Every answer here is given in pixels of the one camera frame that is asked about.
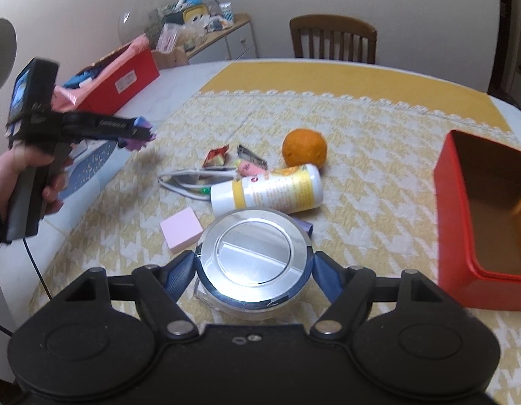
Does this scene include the pink sticky note block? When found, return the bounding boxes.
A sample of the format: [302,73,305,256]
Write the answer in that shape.
[160,208,204,254]

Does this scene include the pink eraser tube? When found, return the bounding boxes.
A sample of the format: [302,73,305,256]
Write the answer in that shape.
[237,159,267,178]

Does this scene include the silver nail clipper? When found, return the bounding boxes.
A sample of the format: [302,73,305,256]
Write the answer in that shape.
[237,144,268,170]

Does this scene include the round silver lidded jar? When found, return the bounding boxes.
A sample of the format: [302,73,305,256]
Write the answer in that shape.
[195,209,313,321]

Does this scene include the white yellow vitamin bottle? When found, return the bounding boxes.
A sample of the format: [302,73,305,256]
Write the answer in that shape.
[210,164,324,217]

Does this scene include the wooden side cabinet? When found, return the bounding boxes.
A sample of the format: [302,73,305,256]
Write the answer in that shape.
[149,13,259,71]

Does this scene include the orange fruit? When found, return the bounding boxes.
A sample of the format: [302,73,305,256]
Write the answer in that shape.
[281,128,327,168]

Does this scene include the person's left hand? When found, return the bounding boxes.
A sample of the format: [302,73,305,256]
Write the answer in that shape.
[0,144,75,247]

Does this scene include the purple toy pony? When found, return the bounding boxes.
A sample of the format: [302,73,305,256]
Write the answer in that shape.
[118,117,156,152]

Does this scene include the yellow houndstooth tablecloth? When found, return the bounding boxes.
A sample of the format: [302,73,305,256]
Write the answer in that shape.
[28,60,521,405]

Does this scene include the wooden chair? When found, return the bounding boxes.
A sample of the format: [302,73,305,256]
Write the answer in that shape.
[289,14,378,65]

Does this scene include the white sunglasses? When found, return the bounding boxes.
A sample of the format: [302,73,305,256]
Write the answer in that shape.
[157,166,238,201]

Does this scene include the red tin box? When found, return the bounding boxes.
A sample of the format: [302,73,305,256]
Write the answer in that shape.
[434,131,521,311]

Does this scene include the purple eraser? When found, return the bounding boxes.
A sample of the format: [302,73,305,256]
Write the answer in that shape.
[295,218,313,238]

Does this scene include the blue patterned placemat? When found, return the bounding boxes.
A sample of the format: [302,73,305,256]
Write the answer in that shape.
[58,140,117,200]

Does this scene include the red snack packet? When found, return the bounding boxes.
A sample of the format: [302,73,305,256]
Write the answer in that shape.
[202,144,229,168]

